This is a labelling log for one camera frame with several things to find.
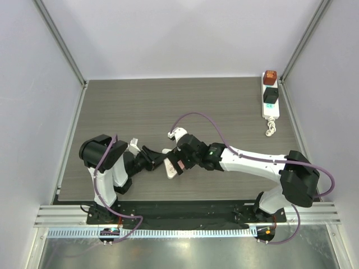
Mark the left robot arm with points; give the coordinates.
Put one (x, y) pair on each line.
(112, 163)

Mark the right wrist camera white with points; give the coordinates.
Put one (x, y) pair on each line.
(177, 134)

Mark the right aluminium frame post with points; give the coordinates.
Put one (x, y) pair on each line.
(304, 40)

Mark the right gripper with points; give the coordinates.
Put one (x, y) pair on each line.
(178, 161)

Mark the pink cube plug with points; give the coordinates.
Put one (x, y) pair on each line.
(181, 165)

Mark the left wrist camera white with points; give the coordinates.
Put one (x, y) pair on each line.
(133, 147)

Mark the aluminium frame post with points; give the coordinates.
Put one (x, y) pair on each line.
(304, 40)
(44, 13)

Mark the white triangular socket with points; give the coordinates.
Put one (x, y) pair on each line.
(169, 168)

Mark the left aluminium frame post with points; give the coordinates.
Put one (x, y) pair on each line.
(44, 13)

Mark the white slotted cable duct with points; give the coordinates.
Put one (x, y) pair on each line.
(108, 233)

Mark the red-brown plug adapter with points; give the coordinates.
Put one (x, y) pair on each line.
(270, 77)

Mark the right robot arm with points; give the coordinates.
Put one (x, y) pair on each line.
(296, 179)

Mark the white power strip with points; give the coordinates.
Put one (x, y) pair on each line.
(269, 110)

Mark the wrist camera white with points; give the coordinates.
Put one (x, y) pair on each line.
(177, 134)
(133, 147)

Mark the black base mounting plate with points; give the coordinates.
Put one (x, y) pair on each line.
(181, 215)

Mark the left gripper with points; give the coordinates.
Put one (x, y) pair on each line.
(152, 159)

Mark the black plug adapter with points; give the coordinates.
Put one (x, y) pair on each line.
(270, 95)

